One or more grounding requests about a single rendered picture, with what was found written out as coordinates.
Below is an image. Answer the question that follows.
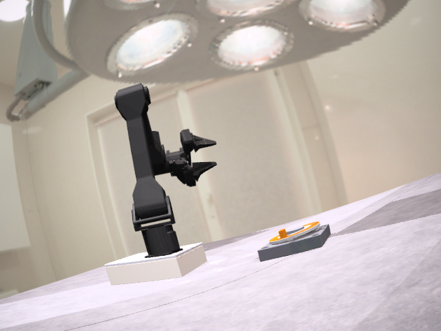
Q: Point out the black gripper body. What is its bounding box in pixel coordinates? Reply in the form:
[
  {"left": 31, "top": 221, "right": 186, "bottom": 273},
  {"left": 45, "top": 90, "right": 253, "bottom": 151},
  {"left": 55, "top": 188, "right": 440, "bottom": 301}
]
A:
[{"left": 166, "top": 129, "right": 196, "bottom": 187}]

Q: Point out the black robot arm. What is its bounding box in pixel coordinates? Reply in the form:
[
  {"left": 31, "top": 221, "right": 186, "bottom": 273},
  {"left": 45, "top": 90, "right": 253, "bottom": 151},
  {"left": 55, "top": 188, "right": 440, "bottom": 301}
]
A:
[{"left": 114, "top": 83, "right": 194, "bottom": 258}]

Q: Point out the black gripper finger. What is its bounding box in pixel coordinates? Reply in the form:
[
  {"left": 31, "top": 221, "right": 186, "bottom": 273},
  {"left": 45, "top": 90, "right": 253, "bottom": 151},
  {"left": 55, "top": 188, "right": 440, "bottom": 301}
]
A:
[
  {"left": 192, "top": 161, "right": 217, "bottom": 182},
  {"left": 191, "top": 133, "right": 216, "bottom": 152}
]

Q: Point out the orange round plate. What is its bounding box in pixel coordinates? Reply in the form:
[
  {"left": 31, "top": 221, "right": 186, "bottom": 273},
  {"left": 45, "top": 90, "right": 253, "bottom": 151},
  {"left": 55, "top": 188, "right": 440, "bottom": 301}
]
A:
[{"left": 269, "top": 221, "right": 320, "bottom": 244}]

